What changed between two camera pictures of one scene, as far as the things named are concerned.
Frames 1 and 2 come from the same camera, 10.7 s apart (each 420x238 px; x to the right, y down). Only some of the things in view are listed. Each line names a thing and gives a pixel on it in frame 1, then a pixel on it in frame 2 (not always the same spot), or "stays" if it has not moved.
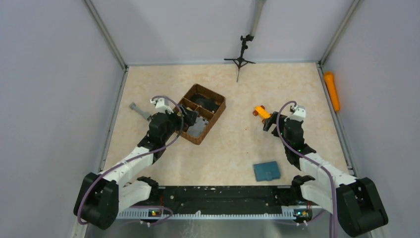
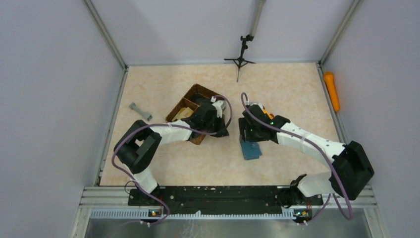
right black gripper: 269,122 -> 244,135
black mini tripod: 239,61 stays
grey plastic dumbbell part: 132,106 stays
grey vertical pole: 258,8 stays
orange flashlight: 330,80 stays
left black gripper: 189,116 -> 221,121
